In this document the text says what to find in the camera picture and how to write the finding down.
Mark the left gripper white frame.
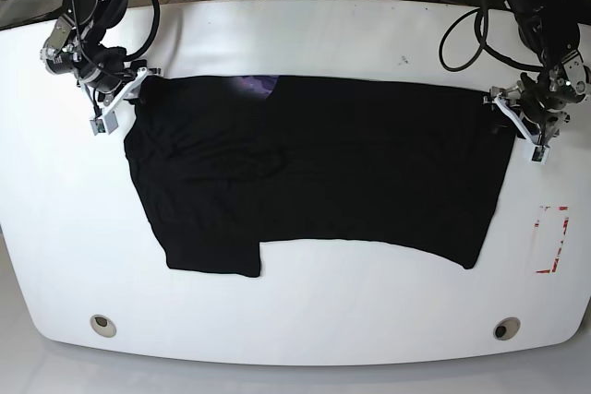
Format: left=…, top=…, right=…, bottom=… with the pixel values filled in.
left=484, top=85, right=561, bottom=162

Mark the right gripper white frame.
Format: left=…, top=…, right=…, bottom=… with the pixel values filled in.
left=79, top=66, right=163, bottom=119

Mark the black printed T-shirt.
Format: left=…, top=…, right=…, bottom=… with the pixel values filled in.
left=124, top=76, right=515, bottom=278

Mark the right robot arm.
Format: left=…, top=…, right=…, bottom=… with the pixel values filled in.
left=40, top=0, right=161, bottom=135

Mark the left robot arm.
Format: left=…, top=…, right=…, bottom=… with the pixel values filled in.
left=486, top=0, right=590, bottom=163

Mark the red tape rectangle marker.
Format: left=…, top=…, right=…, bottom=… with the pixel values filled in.
left=528, top=206, right=570, bottom=275

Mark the right table grommet hole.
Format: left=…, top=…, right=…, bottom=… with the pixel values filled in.
left=493, top=317, right=521, bottom=341

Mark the table grommet hole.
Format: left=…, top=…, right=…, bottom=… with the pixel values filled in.
left=493, top=317, right=521, bottom=341
left=90, top=315, right=116, bottom=339

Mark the left table grommet hole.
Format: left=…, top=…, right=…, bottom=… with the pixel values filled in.
left=90, top=315, right=116, bottom=339

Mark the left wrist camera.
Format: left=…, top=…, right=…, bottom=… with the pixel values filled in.
left=529, top=145, right=550, bottom=165

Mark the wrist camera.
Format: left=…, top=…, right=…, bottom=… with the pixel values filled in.
left=90, top=113, right=119, bottom=136
left=529, top=145, right=550, bottom=165

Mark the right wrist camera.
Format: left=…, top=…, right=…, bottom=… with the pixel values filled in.
left=90, top=113, right=119, bottom=136

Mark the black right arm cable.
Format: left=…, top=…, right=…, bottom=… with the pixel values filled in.
left=64, top=0, right=163, bottom=63

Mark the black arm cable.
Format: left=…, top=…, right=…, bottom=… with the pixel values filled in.
left=438, top=0, right=546, bottom=73
left=64, top=0, right=163, bottom=63

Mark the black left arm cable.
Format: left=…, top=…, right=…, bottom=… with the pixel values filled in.
left=438, top=0, right=546, bottom=73

